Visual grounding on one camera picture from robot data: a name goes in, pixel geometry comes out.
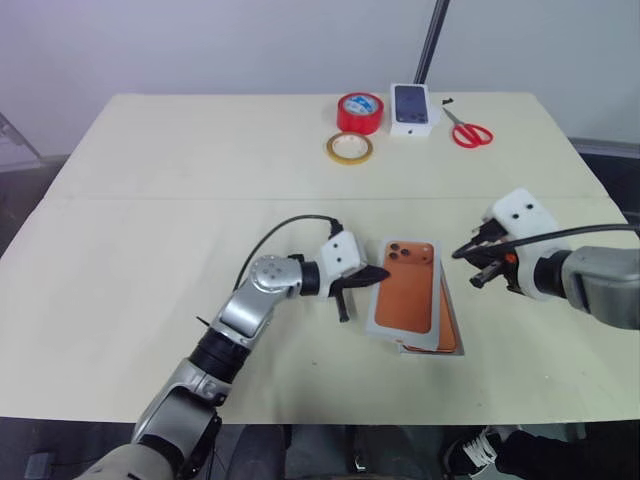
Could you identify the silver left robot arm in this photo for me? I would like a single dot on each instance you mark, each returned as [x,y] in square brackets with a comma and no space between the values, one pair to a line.
[265,280]

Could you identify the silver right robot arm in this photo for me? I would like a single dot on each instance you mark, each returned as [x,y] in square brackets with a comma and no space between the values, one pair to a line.
[595,280]

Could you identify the black trouser leg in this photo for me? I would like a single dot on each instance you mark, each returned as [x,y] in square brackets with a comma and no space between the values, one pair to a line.
[545,457]

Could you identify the black and white sneaker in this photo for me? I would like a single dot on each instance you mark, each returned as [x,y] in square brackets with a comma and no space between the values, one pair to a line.
[472,447]

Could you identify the white orange-print box lid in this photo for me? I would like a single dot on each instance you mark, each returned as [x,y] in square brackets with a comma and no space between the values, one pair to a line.
[405,300]

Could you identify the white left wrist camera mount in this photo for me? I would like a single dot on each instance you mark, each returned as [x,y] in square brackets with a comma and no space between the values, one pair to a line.
[342,255]

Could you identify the white dark-print phone box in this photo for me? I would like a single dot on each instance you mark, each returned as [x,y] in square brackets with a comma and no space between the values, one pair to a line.
[411,105]

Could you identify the yellow tape roll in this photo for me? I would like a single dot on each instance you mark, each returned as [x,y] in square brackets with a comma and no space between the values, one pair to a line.
[350,160]

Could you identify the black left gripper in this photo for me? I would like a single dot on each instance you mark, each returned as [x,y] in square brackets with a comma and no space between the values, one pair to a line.
[345,289]

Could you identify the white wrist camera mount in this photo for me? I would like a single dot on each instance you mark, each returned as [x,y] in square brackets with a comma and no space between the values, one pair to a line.
[525,212]
[342,255]

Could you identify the grey metal frame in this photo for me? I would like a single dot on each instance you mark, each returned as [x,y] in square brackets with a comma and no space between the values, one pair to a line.
[20,150]

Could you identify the red tape roll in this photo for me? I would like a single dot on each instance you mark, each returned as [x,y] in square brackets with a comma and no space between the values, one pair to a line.
[350,122]

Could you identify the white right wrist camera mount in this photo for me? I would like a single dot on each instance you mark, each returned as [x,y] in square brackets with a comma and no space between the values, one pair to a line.
[525,212]

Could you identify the black metal pole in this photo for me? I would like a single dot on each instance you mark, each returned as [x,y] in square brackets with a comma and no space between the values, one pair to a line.
[430,40]

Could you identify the red scissors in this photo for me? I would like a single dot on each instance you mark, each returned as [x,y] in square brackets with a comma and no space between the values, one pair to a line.
[462,131]

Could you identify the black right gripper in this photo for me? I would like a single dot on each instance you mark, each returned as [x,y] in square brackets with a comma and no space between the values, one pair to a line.
[502,260]

